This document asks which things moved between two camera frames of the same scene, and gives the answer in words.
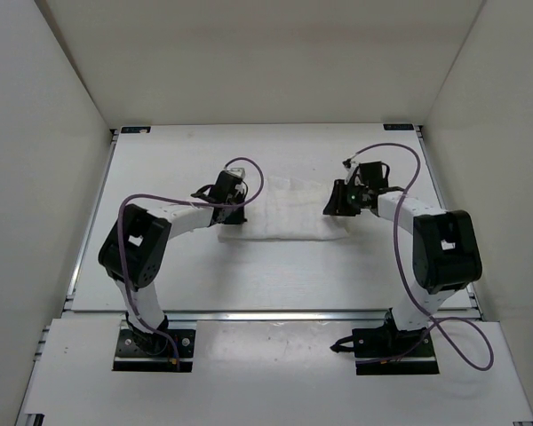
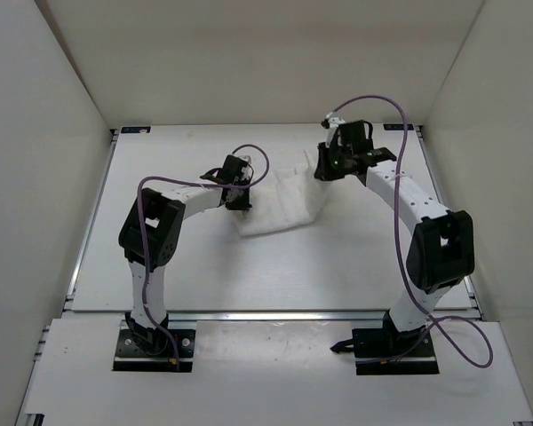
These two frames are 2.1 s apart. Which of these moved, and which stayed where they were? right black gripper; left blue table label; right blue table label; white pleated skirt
Moved: right black gripper; white pleated skirt
Stayed: left blue table label; right blue table label
